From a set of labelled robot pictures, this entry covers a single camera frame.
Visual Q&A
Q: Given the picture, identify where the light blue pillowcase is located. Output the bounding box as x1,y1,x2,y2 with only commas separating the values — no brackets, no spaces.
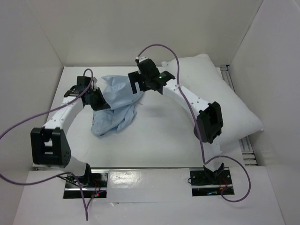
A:
90,75,144,138

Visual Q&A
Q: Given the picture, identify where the white pillow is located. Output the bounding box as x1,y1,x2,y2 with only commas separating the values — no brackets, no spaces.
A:
161,53,264,143

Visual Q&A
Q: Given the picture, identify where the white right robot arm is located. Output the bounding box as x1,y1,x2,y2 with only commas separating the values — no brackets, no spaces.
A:
128,57,225,184

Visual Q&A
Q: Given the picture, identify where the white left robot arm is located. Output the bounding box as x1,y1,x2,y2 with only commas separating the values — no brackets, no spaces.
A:
30,75,110,187

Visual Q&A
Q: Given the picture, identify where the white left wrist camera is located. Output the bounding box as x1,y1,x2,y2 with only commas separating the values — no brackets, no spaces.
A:
91,77,98,90

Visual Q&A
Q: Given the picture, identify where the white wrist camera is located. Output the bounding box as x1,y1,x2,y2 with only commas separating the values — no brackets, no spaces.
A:
135,56,148,64
91,77,98,90

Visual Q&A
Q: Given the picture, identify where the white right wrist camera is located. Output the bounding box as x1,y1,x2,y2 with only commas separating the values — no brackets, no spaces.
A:
135,56,148,64

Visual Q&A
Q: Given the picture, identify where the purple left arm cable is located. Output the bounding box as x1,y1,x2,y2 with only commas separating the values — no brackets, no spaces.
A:
0,68,94,221

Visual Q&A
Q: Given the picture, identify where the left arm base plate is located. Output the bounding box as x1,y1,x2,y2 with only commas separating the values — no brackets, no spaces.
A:
60,169,109,199

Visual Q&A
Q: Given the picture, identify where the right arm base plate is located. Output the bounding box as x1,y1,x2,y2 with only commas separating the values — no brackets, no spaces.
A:
187,168,234,197

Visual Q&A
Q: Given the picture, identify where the aluminium frame rail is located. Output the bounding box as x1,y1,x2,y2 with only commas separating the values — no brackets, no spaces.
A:
218,65,259,166

